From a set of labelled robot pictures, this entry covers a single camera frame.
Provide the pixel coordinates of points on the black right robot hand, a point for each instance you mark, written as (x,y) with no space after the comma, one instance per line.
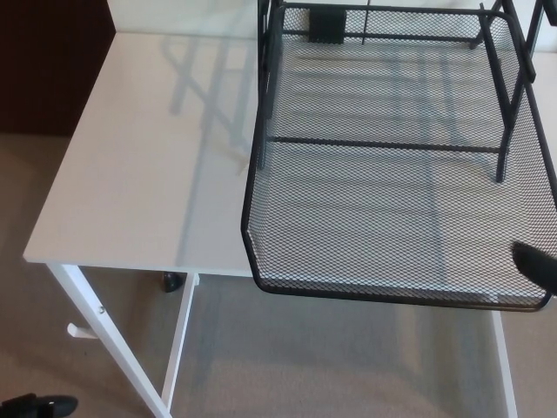
(537,265)

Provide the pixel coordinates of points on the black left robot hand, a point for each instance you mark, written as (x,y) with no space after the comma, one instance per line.
(39,402)

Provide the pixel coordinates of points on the black mesh tray layer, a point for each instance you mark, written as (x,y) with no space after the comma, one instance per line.
(370,226)

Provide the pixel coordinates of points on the black tray label holder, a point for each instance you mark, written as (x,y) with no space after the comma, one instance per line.
(326,26)

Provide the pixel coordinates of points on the white hook on table leg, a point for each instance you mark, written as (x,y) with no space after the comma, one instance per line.
(78,331)

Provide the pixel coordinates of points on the small black floor object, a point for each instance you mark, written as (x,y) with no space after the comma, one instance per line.
(170,282)

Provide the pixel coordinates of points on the white table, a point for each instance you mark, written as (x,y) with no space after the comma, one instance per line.
(130,174)

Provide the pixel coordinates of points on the dark red panel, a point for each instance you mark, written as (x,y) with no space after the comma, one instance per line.
(43,65)

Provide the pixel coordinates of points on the black file tray frame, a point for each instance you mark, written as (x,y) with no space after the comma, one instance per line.
(505,130)

